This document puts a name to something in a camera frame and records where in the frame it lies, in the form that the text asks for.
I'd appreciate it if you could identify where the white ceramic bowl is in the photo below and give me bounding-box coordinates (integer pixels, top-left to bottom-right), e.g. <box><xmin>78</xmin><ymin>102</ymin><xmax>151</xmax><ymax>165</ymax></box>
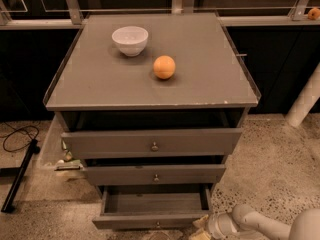
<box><xmin>112</xmin><ymin>26</ymin><xmax>149</xmax><ymax>57</ymax></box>

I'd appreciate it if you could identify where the grey bottom drawer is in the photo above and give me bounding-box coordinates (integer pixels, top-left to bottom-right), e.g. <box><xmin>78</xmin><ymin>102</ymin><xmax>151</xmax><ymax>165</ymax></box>
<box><xmin>93</xmin><ymin>184</ymin><xmax>211</xmax><ymax>230</ymax></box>

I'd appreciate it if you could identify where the grey top drawer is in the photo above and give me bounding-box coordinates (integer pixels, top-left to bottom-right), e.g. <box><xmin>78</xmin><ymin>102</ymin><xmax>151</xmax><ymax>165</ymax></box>
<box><xmin>62</xmin><ymin>128</ymin><xmax>242</xmax><ymax>159</ymax></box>

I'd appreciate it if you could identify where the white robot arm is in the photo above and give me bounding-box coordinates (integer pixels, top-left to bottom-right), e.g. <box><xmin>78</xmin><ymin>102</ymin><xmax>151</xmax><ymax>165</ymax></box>
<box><xmin>188</xmin><ymin>64</ymin><xmax>320</xmax><ymax>240</ymax></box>

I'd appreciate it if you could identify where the black cable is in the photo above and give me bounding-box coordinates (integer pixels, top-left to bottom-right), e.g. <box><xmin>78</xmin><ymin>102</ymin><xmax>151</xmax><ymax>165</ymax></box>
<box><xmin>0</xmin><ymin>122</ymin><xmax>40</xmax><ymax>153</ymax></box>

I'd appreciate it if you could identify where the black floor stand bar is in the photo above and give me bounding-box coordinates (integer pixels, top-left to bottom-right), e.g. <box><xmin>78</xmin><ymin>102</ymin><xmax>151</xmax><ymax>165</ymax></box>
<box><xmin>1</xmin><ymin>139</ymin><xmax>40</xmax><ymax>213</ymax></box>

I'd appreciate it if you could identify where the grey middle drawer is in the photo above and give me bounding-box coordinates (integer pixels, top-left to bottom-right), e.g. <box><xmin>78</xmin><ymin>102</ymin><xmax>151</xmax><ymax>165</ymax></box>
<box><xmin>84</xmin><ymin>164</ymin><xmax>225</xmax><ymax>186</ymax></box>

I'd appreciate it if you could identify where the grey drawer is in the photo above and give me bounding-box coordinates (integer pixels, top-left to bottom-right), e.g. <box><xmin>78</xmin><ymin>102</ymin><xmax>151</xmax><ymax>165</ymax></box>
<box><xmin>84</xmin><ymin>164</ymin><xmax>225</xmax><ymax>186</ymax></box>
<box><xmin>93</xmin><ymin>184</ymin><xmax>211</xmax><ymax>230</ymax></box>
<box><xmin>62</xmin><ymin>128</ymin><xmax>242</xmax><ymax>159</ymax></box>

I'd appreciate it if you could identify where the metal frame railing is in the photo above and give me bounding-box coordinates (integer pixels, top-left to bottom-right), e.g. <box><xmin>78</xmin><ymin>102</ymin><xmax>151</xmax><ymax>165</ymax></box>
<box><xmin>1</xmin><ymin>0</ymin><xmax>319</xmax><ymax>30</ymax></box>

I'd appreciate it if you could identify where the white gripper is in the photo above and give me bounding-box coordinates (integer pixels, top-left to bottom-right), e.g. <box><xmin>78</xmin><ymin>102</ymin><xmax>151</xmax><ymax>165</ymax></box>
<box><xmin>188</xmin><ymin>213</ymin><xmax>239</xmax><ymax>240</ymax></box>

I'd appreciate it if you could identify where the clear plastic bin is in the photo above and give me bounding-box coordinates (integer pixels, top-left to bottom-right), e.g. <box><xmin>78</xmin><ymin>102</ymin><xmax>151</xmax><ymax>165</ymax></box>
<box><xmin>37</xmin><ymin>118</ymin><xmax>82</xmax><ymax>171</ymax></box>

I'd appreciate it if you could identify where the grey drawer cabinet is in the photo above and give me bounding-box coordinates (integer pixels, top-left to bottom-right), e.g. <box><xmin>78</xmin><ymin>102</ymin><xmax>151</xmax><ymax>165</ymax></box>
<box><xmin>43</xmin><ymin>12</ymin><xmax>262</xmax><ymax>198</ymax></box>

